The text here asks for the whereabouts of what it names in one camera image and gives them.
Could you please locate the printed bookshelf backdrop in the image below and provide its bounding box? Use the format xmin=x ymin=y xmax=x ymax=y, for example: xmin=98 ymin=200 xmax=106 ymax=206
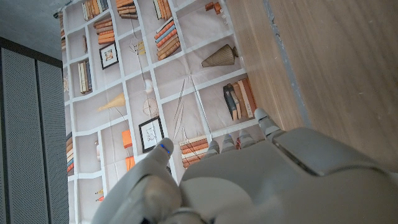
xmin=57 ymin=0 xmax=268 ymax=224

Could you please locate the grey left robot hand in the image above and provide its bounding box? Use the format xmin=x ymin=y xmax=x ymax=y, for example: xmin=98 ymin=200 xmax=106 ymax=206
xmin=91 ymin=108 xmax=398 ymax=224

